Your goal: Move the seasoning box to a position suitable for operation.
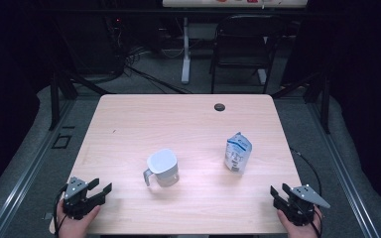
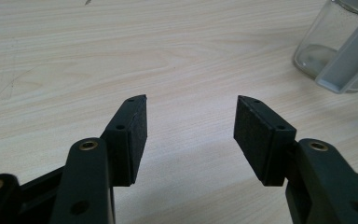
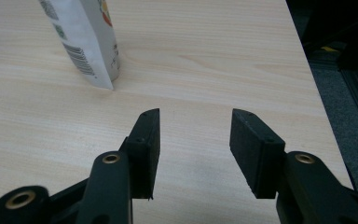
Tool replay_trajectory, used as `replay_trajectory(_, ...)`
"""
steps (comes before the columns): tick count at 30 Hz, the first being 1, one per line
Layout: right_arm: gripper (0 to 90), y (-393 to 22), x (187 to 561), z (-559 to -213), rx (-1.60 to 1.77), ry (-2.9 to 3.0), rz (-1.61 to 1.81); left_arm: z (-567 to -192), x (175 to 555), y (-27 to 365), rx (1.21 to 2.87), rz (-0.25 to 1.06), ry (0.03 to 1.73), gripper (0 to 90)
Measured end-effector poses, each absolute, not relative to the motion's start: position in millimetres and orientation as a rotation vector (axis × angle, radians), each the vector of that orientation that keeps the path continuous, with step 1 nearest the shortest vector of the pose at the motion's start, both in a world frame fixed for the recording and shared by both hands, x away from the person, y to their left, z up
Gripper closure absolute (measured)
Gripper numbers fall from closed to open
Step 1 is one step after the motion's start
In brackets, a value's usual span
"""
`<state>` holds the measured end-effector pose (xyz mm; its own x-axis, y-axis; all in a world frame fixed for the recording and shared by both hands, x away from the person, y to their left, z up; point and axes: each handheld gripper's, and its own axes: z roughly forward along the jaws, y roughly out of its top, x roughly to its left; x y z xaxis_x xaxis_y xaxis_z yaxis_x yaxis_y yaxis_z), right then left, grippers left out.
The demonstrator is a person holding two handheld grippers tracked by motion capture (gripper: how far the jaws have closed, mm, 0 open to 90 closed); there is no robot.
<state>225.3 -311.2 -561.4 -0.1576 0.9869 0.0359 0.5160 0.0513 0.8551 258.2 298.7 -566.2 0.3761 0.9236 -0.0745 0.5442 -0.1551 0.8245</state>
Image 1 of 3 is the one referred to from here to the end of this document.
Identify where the person's right hand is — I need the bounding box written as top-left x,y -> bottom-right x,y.
276,207 -> 323,238

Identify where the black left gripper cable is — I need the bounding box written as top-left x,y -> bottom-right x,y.
53,184 -> 68,238

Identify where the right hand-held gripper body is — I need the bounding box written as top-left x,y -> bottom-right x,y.
282,183 -> 331,228

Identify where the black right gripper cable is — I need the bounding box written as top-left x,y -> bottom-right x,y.
294,197 -> 324,238

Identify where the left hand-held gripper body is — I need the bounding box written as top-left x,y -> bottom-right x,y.
62,176 -> 101,221

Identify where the person's left hand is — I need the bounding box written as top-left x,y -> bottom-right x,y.
56,201 -> 102,238

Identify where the black metal stand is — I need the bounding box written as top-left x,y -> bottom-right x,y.
48,70 -> 113,132
271,70 -> 331,135

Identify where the black floor cable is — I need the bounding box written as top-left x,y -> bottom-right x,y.
289,147 -> 322,197

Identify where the bundle of black floor cables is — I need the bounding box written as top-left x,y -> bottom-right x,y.
123,46 -> 192,95

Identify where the dark equipment cabinet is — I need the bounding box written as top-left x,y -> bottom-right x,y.
56,13 -> 127,75

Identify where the clear jug with grey lid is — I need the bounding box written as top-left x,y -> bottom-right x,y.
142,148 -> 181,188

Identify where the white desk leg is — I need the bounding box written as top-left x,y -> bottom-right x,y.
257,67 -> 268,85
181,16 -> 192,85

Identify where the white and blue milk pouch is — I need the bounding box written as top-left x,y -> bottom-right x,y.
223,132 -> 253,176

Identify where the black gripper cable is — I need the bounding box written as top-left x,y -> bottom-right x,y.
53,184 -> 68,238
294,197 -> 324,238

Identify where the aluminium floor rail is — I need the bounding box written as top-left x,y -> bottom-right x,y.
306,98 -> 381,238
0,98 -> 77,238

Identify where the black folding chair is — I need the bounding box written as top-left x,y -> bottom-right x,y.
208,13 -> 287,95

